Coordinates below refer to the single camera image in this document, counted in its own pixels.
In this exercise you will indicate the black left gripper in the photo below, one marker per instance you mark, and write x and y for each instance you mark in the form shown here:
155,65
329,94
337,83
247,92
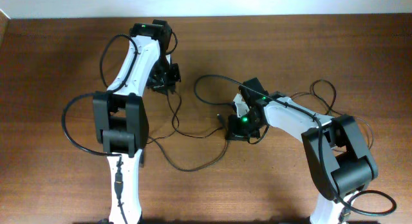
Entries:
163,87

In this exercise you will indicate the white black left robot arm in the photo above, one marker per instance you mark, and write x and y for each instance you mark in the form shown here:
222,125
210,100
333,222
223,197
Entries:
121,122

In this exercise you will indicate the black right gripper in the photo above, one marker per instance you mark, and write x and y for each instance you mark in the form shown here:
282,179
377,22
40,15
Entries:
234,132

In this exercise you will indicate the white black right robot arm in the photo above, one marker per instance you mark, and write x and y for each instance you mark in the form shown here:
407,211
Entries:
340,162

